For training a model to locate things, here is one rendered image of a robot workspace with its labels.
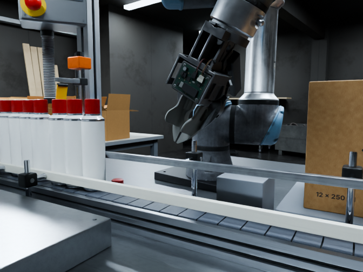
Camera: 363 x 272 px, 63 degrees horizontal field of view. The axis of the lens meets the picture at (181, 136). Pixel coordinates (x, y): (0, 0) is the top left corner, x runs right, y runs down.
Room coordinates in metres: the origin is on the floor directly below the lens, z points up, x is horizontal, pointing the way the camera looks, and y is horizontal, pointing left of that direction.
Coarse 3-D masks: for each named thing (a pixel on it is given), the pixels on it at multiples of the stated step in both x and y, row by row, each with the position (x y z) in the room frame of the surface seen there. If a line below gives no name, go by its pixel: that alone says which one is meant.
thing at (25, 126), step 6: (24, 102) 0.77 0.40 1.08; (30, 102) 0.77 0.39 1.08; (24, 108) 0.77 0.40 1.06; (30, 108) 0.77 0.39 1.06; (24, 114) 0.77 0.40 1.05; (30, 114) 0.77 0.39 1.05; (24, 120) 0.76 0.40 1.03; (24, 126) 0.76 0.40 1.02; (30, 126) 0.76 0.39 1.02; (24, 132) 0.76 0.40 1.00; (30, 132) 0.76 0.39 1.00; (24, 138) 0.76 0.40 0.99; (30, 138) 0.76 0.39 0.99; (24, 144) 0.76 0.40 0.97; (30, 144) 0.76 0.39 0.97; (24, 150) 0.76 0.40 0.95; (30, 150) 0.76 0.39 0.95; (24, 156) 0.76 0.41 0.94; (30, 156) 0.76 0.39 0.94; (30, 162) 0.76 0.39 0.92
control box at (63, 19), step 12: (48, 0) 0.81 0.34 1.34; (60, 0) 0.82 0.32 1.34; (84, 0) 0.84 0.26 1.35; (24, 12) 0.78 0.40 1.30; (36, 12) 0.79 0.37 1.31; (48, 12) 0.81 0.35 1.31; (60, 12) 0.82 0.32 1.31; (72, 12) 0.83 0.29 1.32; (84, 12) 0.84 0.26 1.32; (24, 24) 0.83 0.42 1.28; (36, 24) 0.83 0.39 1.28; (48, 24) 0.83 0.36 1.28; (60, 24) 0.83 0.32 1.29; (72, 24) 0.84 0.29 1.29; (84, 24) 0.85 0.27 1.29
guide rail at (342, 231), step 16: (48, 176) 0.69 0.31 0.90; (64, 176) 0.66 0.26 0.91; (80, 176) 0.64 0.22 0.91; (112, 192) 0.58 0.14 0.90; (128, 192) 0.56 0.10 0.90; (144, 192) 0.54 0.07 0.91; (160, 192) 0.53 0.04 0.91; (192, 208) 0.49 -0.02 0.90; (208, 208) 0.48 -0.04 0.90; (224, 208) 0.46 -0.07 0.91; (240, 208) 0.45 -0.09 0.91; (256, 208) 0.44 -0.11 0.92; (272, 224) 0.42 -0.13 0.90; (288, 224) 0.41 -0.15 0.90; (304, 224) 0.40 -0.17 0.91; (320, 224) 0.39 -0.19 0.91; (336, 224) 0.38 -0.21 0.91; (352, 240) 0.37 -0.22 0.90
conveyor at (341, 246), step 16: (0, 176) 0.79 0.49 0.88; (16, 176) 0.78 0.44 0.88; (80, 192) 0.64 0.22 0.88; (96, 192) 0.64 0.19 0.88; (144, 208) 0.54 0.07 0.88; (160, 208) 0.54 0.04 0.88; (176, 208) 0.54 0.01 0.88; (224, 224) 0.47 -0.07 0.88; (240, 224) 0.47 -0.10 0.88; (256, 224) 0.47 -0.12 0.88; (288, 240) 0.41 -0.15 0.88; (304, 240) 0.41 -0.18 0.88; (320, 240) 0.41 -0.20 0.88; (336, 240) 0.41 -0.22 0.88
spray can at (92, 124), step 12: (96, 108) 0.66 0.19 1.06; (84, 120) 0.65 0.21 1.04; (96, 120) 0.65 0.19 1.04; (84, 132) 0.65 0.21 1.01; (96, 132) 0.65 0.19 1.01; (84, 144) 0.65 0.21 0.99; (96, 144) 0.65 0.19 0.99; (84, 156) 0.65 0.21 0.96; (96, 156) 0.65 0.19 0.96; (84, 168) 0.65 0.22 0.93; (96, 168) 0.65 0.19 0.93
